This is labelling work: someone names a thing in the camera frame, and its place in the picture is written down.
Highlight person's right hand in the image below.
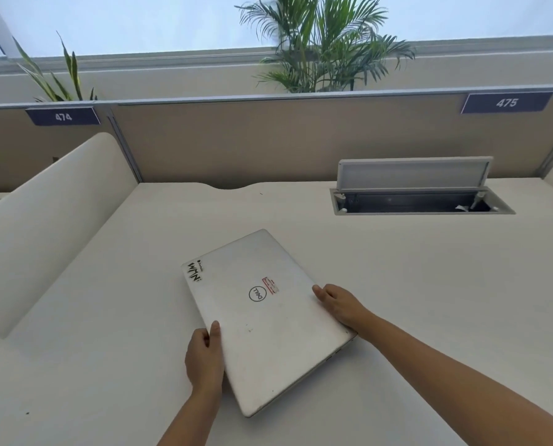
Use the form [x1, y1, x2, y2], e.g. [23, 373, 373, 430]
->
[312, 284, 375, 331]

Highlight person's left hand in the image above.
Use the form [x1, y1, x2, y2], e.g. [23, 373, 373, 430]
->
[185, 321, 225, 401]

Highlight silver laptop with stickers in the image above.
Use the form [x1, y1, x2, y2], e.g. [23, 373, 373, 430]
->
[181, 229, 358, 418]

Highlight person's right forearm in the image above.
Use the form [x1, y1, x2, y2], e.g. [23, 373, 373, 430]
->
[356, 312, 553, 446]

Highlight person's left forearm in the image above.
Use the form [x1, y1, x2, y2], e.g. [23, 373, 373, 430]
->
[157, 387, 224, 446]

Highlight beige desk partition panel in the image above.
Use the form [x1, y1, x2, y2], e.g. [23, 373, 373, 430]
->
[107, 88, 553, 190]
[0, 101, 142, 194]

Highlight curved white side divider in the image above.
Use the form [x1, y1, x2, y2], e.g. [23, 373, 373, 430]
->
[0, 132, 139, 339]

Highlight green palm plant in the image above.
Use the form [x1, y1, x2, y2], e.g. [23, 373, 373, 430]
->
[235, 0, 417, 94]

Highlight dark blue number sign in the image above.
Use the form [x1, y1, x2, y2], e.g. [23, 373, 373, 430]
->
[460, 92, 553, 115]
[25, 107, 102, 127]

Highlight long-leaved green plant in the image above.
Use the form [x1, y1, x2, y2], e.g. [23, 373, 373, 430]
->
[13, 31, 98, 103]

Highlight open desk cable box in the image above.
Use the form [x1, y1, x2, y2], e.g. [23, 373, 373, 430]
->
[329, 156, 515, 216]

